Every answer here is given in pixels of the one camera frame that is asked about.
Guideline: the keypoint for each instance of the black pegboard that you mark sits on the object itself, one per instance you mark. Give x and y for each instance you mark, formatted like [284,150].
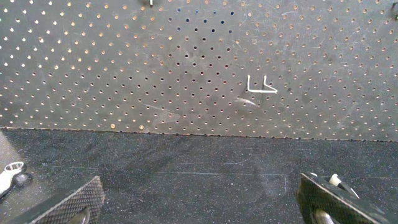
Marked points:
[124,62]

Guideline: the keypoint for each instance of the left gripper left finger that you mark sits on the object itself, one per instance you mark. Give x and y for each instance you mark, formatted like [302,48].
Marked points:
[77,202]

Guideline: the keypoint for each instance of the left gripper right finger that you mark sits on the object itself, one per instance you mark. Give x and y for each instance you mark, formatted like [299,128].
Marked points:
[326,205]

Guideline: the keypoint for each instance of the wrench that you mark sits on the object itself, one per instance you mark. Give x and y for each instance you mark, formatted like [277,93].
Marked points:
[7,179]

